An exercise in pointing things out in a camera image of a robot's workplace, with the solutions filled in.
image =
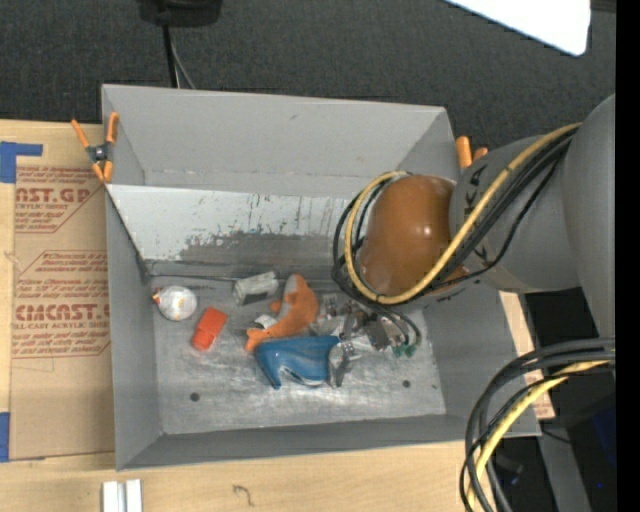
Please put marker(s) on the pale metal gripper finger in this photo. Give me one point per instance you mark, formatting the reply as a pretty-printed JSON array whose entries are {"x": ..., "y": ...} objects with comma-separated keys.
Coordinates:
[
  {"x": 344, "y": 356},
  {"x": 331, "y": 306}
]

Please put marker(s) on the orange toy animal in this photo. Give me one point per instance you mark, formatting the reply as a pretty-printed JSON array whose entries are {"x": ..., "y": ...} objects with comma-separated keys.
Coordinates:
[{"x": 296, "y": 309}]

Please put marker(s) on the blue plastic shoe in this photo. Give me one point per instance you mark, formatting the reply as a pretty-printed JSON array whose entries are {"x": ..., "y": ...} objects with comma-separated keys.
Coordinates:
[{"x": 295, "y": 359}]

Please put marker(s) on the grey metal bin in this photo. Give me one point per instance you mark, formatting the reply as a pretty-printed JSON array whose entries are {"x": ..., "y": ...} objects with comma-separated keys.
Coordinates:
[{"x": 300, "y": 405}]

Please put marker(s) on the orange-red block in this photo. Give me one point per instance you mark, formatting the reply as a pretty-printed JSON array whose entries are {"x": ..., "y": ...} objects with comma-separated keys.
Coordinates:
[{"x": 209, "y": 330}]

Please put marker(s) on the white round toy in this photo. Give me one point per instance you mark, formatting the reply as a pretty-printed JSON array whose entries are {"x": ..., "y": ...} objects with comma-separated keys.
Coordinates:
[{"x": 176, "y": 302}]

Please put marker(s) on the brown cardboard board, red print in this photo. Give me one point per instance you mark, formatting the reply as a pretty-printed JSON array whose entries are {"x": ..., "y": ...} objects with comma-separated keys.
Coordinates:
[{"x": 60, "y": 380}]

